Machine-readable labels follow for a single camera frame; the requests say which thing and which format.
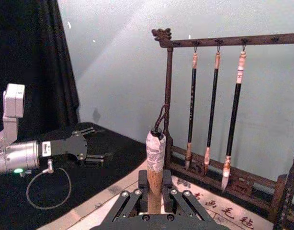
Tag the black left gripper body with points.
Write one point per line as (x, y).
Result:
(65, 147)

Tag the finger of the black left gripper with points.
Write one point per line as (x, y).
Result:
(96, 158)
(86, 131)

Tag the black brush with tan tip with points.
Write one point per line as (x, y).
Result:
(212, 107)

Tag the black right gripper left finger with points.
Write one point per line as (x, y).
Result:
(143, 184)

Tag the black brush with dark tip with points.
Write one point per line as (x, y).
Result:
(192, 95)

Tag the dark wooden brush rack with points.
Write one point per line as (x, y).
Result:
(169, 83)

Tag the thick black brush white band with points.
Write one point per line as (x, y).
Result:
(234, 119)

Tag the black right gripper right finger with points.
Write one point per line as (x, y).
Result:
(167, 184)

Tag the black table cloth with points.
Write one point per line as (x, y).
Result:
(108, 148)

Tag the pale felt mat with characters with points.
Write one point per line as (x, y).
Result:
(127, 185)

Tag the brown brush with white tape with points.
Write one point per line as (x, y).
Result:
(154, 153)

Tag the black curtain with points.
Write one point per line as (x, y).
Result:
(29, 48)

